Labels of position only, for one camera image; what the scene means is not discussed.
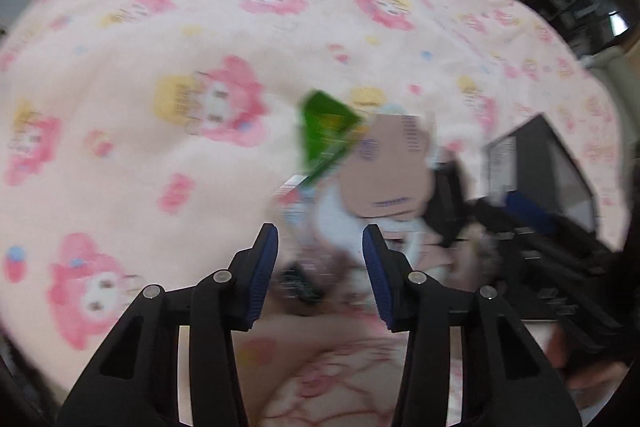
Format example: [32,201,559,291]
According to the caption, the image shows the pink cartoon print blanket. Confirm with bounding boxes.
[1,0,630,403]

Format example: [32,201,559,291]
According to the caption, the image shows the green plastic packet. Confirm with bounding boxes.
[300,91,362,183]

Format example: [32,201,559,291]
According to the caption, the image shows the clear phone case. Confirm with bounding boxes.
[271,173,352,253]

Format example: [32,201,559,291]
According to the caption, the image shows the black round stool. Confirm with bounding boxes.
[573,0,639,54]

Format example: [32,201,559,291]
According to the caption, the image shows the hello kitty pink pajama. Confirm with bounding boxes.
[233,314,408,426]

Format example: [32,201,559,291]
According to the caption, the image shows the black cardboard storage box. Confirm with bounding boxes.
[485,114,598,234]

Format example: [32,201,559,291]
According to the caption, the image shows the person's right hand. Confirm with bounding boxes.
[544,326,628,411]

